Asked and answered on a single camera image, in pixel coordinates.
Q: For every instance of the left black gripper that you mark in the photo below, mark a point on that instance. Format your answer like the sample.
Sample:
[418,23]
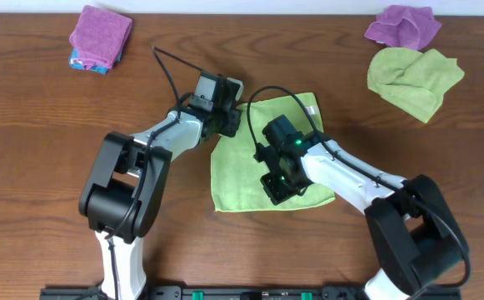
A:
[233,116]

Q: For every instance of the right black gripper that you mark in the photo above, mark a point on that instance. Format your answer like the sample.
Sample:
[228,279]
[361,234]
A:
[276,196]

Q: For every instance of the light green cloth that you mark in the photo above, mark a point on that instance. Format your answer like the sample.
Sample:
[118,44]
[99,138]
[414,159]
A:
[235,174]

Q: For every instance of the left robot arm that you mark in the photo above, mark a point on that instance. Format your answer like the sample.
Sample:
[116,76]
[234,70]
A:
[123,192]

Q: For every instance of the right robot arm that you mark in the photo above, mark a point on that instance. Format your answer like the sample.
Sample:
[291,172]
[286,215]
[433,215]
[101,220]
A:
[418,243]

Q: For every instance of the folded purple cloth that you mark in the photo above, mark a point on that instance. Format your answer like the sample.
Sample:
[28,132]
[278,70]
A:
[99,37]

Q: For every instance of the olive green crumpled cloth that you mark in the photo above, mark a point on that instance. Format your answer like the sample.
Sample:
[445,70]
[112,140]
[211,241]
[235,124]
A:
[413,81]

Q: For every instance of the folded blue cloth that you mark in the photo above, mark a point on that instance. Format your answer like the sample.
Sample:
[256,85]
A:
[96,68]

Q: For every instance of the crumpled purple cloth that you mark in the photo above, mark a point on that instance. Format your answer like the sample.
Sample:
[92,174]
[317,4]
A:
[404,27]

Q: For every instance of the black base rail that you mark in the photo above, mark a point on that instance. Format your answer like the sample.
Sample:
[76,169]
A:
[181,293]

